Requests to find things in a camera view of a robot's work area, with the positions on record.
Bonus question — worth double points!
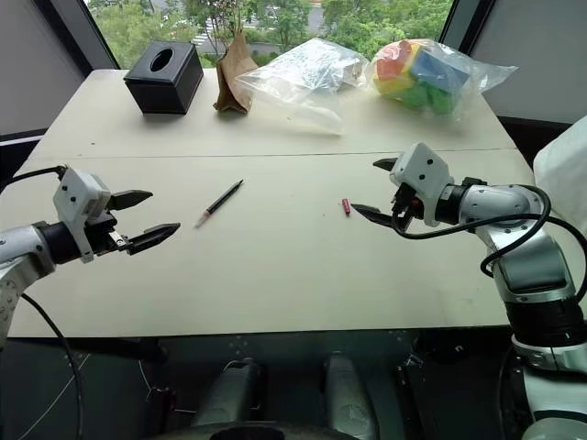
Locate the silver robot right leg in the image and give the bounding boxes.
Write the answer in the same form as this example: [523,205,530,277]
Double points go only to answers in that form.
[322,354,381,440]

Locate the silver robot left leg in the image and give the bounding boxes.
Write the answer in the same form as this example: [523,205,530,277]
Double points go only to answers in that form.
[189,357,268,431]

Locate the black tissue box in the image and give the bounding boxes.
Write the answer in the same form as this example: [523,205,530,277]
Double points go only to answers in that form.
[122,39,205,116]

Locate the brown paper bag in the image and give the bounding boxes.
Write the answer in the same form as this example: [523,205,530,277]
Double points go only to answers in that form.
[212,28,260,114]

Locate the plastic bag around colourful blocks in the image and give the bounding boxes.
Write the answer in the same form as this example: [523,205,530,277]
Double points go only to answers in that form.
[365,38,520,124]

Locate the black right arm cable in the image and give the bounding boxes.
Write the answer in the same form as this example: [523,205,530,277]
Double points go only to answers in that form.
[392,183,587,295]

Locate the black pen with red band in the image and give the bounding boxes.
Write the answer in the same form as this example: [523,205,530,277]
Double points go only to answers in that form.
[194,179,245,228]

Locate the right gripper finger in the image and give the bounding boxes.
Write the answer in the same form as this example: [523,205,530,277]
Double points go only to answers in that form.
[371,156,400,175]
[349,202,400,231]

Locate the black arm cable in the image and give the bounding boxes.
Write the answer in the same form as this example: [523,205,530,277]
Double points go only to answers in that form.
[0,164,84,440]
[392,183,587,295]

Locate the silver robot leg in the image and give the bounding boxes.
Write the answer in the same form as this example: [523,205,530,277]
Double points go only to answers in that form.
[322,354,381,440]
[189,357,268,431]

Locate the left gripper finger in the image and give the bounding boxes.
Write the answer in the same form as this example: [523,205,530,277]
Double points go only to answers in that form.
[109,189,154,214]
[123,222,183,257]

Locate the clear plastic bag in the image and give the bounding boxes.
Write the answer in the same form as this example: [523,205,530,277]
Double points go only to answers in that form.
[234,37,371,138]

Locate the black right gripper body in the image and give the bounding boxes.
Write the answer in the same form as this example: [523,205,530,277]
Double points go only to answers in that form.
[391,181,425,234]

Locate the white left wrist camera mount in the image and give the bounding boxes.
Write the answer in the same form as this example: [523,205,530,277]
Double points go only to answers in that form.
[51,167,113,264]

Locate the dark rounded robot torso edge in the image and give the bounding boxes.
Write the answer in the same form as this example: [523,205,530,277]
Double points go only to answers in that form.
[154,420,369,440]

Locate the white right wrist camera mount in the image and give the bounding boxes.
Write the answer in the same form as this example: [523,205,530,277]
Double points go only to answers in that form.
[389,141,456,228]

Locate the dark window frame post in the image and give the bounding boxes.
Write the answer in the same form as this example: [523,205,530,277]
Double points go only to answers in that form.
[437,0,482,61]
[58,0,122,72]

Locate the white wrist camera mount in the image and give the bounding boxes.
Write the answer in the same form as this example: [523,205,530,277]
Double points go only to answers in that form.
[389,141,456,228]
[51,167,113,264]

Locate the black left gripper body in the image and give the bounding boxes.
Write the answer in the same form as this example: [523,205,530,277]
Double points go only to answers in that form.
[85,209,135,258]

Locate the colourful foam blocks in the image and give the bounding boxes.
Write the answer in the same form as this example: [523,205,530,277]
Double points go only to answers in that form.
[372,40,474,116]

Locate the bare twigs plant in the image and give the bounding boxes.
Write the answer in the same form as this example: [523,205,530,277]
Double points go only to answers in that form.
[199,0,260,52]

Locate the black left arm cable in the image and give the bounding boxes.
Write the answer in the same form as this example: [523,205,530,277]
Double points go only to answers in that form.
[0,164,84,440]

